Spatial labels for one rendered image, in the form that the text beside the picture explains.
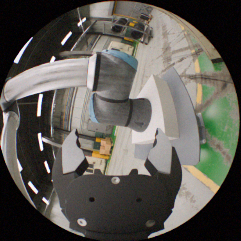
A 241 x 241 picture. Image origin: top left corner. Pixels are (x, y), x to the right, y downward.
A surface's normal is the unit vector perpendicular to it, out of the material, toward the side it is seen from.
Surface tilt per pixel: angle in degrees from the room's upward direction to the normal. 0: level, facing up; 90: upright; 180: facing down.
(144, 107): 66
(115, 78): 109
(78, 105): 90
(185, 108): 0
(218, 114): 0
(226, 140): 0
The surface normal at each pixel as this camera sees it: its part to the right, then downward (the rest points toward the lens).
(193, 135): -0.96, -0.20
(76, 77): 0.29, 0.80
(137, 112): -0.18, -0.01
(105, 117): 0.02, 0.62
